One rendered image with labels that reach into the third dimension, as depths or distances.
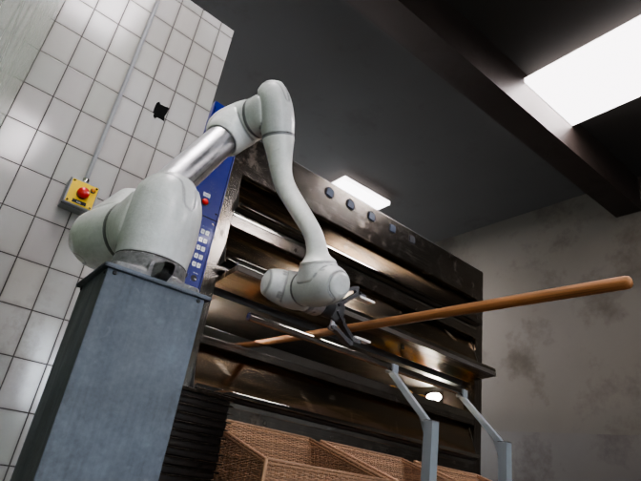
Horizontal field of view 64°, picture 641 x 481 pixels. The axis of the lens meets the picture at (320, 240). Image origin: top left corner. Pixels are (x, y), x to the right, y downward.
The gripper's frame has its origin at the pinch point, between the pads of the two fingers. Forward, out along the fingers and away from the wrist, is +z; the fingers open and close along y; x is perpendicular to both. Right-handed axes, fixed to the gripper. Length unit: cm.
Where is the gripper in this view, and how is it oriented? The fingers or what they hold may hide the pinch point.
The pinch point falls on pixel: (367, 322)
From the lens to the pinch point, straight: 171.6
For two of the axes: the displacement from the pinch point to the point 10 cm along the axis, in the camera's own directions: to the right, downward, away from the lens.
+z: 7.7, 3.7, 5.2
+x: 6.3, -2.5, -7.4
